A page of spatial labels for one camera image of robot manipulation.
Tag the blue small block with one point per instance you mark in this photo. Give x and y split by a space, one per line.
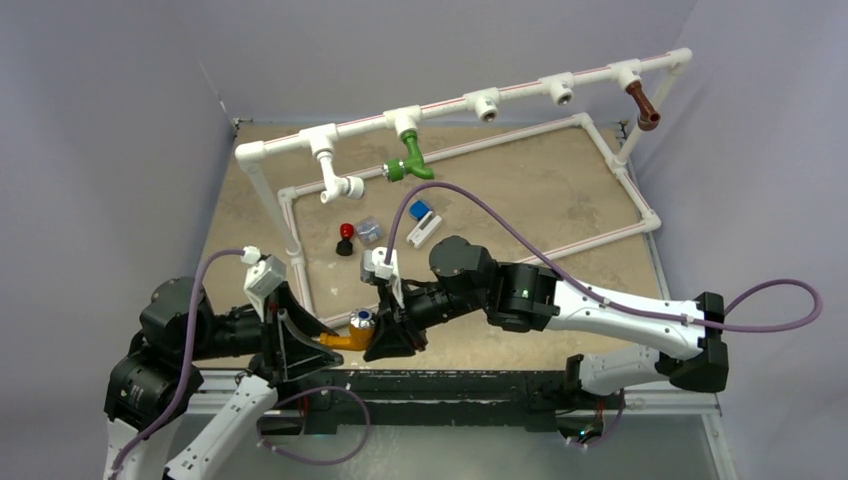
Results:
418 210

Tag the green plastic faucet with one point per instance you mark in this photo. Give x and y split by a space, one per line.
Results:
397 169

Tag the clear plastic small box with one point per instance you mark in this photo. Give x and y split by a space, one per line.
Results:
369 230

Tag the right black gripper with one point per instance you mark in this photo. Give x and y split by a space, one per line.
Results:
391 338

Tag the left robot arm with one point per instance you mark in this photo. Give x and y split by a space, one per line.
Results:
149 389

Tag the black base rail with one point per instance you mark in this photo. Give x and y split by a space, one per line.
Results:
536 401

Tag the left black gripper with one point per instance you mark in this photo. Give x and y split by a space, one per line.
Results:
295 334

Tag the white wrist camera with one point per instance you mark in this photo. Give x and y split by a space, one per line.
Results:
263 275
379 268

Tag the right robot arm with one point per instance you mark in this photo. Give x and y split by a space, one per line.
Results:
668 340

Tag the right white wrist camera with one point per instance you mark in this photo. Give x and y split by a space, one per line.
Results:
379 268

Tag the red and black knob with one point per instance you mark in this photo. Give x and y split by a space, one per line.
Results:
344 246

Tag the brown plastic faucet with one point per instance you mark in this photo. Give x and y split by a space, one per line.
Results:
648 116

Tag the white PVC pipe frame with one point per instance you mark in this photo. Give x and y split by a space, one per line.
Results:
657 74

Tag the white plastic clip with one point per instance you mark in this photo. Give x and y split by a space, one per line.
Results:
424 230

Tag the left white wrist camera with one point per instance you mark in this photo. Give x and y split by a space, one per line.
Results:
263 275

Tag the orange plastic faucet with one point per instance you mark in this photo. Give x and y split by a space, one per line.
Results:
361 328

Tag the white plastic faucet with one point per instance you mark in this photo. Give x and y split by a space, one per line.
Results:
351 187

